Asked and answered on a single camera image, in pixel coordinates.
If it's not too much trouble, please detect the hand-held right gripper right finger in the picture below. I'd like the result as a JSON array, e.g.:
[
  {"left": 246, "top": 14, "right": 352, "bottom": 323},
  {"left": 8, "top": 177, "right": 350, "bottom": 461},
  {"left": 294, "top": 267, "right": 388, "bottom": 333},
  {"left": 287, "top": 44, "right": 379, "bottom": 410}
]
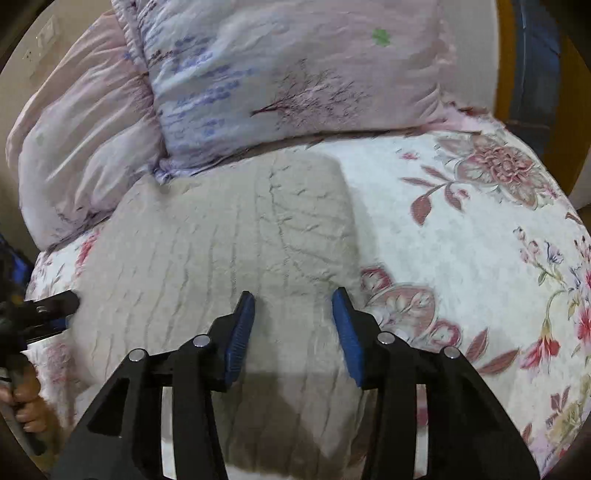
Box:
[{"left": 331, "top": 286, "right": 541, "bottom": 480}]

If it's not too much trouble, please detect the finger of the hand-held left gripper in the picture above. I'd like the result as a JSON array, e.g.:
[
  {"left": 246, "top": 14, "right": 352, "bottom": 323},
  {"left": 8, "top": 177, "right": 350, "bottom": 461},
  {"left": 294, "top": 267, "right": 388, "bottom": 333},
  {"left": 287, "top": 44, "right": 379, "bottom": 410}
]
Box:
[
  {"left": 25, "top": 290, "right": 80, "bottom": 319},
  {"left": 25, "top": 316, "right": 70, "bottom": 344}
]

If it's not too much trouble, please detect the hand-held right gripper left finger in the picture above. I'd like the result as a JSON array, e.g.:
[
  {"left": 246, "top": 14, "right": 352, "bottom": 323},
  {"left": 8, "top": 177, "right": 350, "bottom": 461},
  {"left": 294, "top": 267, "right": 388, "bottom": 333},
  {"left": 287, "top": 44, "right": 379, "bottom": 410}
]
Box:
[{"left": 51, "top": 291, "right": 256, "bottom": 480}]

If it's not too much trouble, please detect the grey cable-knit sweater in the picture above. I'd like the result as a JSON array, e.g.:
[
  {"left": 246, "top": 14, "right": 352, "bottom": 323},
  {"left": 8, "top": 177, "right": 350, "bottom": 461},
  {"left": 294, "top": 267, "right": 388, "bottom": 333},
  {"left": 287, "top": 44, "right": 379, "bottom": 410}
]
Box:
[{"left": 69, "top": 150, "right": 384, "bottom": 472}]

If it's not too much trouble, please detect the person's left hand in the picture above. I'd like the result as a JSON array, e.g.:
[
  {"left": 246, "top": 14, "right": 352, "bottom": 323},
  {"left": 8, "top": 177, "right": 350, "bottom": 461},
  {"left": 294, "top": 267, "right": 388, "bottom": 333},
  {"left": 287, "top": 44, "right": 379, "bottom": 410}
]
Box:
[{"left": 0, "top": 362, "right": 54, "bottom": 435}]

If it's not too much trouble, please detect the white floral quilt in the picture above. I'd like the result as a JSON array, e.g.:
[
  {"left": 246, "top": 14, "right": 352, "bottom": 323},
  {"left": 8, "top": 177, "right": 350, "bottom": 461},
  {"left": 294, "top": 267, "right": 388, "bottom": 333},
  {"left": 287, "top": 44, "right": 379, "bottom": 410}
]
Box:
[{"left": 23, "top": 115, "right": 591, "bottom": 480}]

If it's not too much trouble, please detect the lavender tree print pillow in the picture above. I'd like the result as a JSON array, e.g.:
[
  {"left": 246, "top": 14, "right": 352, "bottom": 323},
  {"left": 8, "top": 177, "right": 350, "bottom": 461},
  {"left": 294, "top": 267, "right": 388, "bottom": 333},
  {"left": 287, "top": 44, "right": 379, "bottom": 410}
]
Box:
[{"left": 111, "top": 0, "right": 462, "bottom": 183}]

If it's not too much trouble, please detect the white wall switch plate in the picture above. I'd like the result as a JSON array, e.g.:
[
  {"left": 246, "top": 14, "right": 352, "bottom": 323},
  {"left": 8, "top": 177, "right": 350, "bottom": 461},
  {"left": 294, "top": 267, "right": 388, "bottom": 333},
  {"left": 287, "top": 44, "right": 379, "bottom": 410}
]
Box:
[{"left": 36, "top": 16, "right": 60, "bottom": 47}]

